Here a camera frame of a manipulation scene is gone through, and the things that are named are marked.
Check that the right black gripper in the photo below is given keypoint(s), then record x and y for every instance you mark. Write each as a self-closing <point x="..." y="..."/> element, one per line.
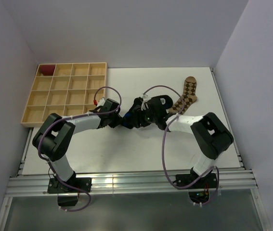
<point x="143" y="123"/>

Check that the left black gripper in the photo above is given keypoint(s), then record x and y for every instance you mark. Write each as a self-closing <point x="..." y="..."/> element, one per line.
<point x="118" y="119"/>

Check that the black sock with blue marks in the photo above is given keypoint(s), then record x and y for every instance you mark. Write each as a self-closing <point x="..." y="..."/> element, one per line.
<point x="127" y="120"/>

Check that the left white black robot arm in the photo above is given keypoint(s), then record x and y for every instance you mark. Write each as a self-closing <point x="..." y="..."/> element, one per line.
<point x="54" y="136"/>

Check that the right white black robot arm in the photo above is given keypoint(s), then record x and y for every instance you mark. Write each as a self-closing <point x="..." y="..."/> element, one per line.
<point x="211" y="135"/>

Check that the brown argyle sock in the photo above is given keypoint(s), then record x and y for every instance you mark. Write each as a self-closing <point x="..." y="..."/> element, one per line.
<point x="187" y="98"/>

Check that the wooden compartment tray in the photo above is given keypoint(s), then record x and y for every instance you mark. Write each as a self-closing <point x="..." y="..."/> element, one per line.
<point x="69" y="91"/>

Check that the red rolled sock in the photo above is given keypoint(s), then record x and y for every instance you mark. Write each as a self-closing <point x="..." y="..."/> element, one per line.
<point x="47" y="70"/>

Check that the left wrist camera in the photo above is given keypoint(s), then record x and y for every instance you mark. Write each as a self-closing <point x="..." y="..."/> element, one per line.
<point x="99" y="103"/>

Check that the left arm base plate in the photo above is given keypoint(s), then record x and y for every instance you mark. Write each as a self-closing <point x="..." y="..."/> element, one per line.
<point x="68" y="192"/>

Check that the aluminium rail frame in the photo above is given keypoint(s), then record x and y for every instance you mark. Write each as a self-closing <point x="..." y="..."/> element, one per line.
<point x="138" y="201"/>

